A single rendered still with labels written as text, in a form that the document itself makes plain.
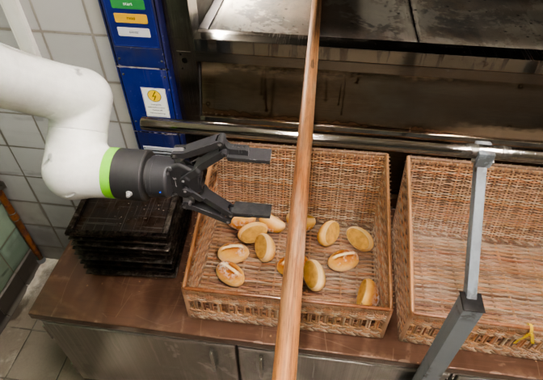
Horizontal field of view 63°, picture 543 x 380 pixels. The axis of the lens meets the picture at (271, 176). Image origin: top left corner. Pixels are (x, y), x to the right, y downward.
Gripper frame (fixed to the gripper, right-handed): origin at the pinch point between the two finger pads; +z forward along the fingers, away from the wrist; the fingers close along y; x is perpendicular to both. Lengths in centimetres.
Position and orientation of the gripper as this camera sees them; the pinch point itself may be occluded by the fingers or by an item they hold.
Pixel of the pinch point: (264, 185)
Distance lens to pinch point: 77.0
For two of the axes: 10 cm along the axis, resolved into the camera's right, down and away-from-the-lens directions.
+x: -1.1, 6.9, -7.1
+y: 0.0, 7.2, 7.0
